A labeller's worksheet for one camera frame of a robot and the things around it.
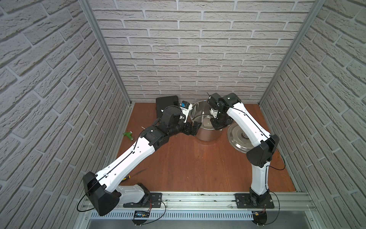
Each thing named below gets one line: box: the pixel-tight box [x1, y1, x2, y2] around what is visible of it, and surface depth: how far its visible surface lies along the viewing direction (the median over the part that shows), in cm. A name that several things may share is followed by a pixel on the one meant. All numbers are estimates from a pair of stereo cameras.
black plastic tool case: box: [155, 95, 179, 119], surface depth 120 cm
